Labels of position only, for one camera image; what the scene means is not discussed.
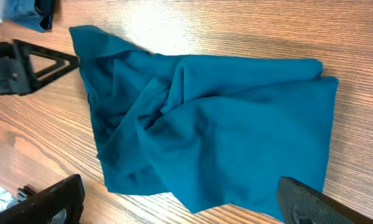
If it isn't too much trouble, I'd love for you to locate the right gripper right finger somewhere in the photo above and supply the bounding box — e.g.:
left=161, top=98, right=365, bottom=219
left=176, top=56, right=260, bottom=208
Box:
left=277, top=176, right=373, bottom=224

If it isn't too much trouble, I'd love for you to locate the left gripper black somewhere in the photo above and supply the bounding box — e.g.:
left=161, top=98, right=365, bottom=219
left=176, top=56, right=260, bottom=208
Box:
left=0, top=40, right=80, bottom=95

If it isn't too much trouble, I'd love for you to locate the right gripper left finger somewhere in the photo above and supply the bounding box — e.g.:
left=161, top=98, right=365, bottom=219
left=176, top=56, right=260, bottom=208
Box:
left=0, top=174, right=85, bottom=224

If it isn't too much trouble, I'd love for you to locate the blue t-shirt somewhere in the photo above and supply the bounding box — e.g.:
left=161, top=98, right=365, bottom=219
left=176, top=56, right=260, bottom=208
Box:
left=70, top=25, right=338, bottom=219

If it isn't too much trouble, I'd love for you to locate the navy folded shirt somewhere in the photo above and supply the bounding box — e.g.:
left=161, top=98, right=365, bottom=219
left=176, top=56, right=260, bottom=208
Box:
left=4, top=0, right=56, bottom=32

